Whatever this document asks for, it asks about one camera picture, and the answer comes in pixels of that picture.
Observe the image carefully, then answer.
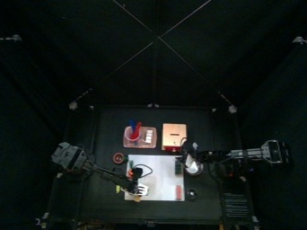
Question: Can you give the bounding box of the blue plastic utensil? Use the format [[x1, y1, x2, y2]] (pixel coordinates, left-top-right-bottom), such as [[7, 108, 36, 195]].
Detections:
[[127, 119, 137, 140]]

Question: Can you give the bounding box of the white cutting board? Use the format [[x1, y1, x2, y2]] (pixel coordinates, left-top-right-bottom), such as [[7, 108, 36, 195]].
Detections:
[[124, 154, 186, 202]]

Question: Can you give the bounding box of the printed label sheet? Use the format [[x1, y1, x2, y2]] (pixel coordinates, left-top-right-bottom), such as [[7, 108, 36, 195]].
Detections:
[[220, 192, 251, 221]]

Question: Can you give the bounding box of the vertical metal frame pole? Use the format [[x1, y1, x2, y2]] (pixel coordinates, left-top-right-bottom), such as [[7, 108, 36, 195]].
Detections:
[[151, 0, 159, 108]]

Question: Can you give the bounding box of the dark green sushi block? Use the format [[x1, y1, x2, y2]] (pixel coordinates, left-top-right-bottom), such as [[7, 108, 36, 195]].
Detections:
[[174, 159, 184, 175]]

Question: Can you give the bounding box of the round orange red toy food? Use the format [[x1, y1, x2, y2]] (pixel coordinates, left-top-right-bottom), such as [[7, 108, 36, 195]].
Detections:
[[112, 152, 128, 165]]

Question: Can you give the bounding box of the red rectangular toy block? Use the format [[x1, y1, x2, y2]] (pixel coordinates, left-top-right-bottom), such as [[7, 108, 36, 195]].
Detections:
[[174, 184, 184, 201]]

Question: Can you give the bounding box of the black cable loop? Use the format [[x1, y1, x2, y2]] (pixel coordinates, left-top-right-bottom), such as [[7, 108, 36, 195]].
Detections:
[[131, 164, 155, 180]]

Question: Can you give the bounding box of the thin diagonal brace wire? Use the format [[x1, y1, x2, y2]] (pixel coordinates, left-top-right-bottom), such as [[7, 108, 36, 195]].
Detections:
[[111, 0, 236, 110], [71, 0, 214, 106]]

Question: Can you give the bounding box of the red plastic cup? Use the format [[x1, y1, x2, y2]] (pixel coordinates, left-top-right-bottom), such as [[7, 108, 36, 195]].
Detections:
[[124, 125, 144, 143]]

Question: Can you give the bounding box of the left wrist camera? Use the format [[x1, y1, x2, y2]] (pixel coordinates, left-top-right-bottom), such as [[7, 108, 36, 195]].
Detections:
[[131, 167, 144, 180]]

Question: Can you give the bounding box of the small black oval object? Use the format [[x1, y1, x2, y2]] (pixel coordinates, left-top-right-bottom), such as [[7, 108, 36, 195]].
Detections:
[[186, 189, 199, 201]]

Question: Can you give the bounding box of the dark metal pan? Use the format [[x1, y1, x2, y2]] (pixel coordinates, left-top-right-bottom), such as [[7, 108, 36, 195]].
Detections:
[[183, 160, 206, 176]]

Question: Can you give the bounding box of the wooden box with red drawer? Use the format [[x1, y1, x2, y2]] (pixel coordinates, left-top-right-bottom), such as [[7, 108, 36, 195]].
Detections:
[[160, 122, 188, 153]]

